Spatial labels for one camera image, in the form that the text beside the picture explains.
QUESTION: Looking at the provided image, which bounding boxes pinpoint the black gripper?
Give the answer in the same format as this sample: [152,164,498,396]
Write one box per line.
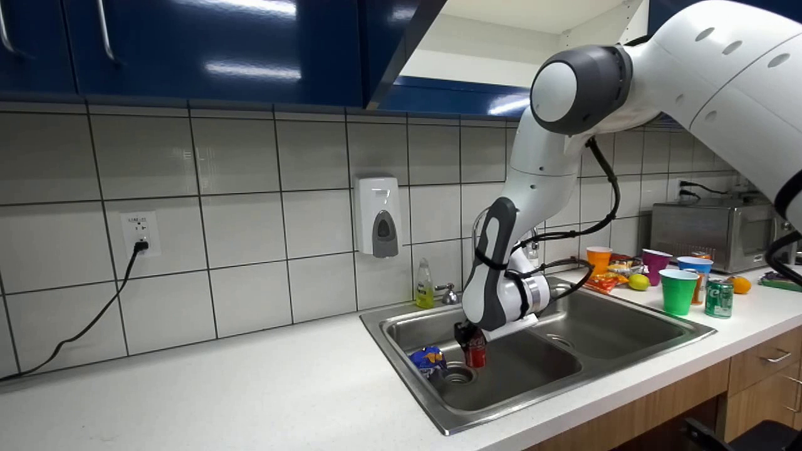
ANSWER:
[451,318,491,364]

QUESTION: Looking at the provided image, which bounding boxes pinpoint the green soda can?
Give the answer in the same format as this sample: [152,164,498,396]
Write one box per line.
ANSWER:
[701,274,737,320]

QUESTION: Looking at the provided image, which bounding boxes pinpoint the open white cabinet interior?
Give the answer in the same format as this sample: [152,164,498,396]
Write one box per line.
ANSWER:
[397,0,650,92]

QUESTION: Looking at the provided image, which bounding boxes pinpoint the blue cabinet door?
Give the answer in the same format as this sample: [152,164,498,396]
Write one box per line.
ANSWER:
[357,0,449,114]

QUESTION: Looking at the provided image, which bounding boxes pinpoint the sink drain strainer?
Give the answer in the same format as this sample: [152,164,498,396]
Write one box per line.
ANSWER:
[434,359,477,391]

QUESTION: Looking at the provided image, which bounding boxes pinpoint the blue snack bag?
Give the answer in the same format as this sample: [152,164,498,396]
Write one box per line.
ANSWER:
[409,344,445,375]

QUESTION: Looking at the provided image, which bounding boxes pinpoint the green dish soap bottle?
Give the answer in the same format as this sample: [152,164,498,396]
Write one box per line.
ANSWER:
[410,259,439,314]

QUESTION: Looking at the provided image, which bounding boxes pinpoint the chrome gooseneck faucet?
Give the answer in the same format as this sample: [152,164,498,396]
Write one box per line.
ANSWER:
[466,206,495,300]

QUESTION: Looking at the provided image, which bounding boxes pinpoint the stainless steel double sink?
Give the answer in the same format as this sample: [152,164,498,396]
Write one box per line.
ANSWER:
[357,275,718,439]

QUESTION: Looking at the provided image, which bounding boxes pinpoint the orange chip bag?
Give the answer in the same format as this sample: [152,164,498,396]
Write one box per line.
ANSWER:
[584,268,625,297]

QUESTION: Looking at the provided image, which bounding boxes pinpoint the orange plastic cup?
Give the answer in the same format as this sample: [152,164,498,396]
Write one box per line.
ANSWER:
[584,245,613,278]

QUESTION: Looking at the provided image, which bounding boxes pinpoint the purple plastic cup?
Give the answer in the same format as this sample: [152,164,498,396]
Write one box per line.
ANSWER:
[638,245,674,288]

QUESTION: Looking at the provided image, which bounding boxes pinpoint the green plastic cup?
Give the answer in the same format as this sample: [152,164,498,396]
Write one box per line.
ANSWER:
[657,268,701,318]

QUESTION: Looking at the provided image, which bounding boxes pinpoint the blue plastic cup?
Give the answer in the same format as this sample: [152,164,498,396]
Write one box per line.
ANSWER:
[674,254,713,307]

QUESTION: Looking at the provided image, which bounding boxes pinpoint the silver microwave oven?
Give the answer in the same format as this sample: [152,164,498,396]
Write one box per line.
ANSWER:
[649,198,773,275]

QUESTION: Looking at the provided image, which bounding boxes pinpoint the wooden drawer fronts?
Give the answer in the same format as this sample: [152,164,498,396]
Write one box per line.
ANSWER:
[721,324,802,446]

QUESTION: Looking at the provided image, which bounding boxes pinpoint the white wall soap dispenser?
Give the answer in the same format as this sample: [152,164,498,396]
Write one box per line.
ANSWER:
[351,173,402,261]

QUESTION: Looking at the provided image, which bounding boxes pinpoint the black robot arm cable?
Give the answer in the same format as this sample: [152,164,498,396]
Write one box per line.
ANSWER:
[470,136,623,320]

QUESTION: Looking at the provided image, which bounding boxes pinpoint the white wall outlet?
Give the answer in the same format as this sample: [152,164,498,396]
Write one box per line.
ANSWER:
[119,210,159,261]

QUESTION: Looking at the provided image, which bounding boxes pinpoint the black power cord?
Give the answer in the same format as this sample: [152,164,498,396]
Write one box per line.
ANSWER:
[0,239,149,385]

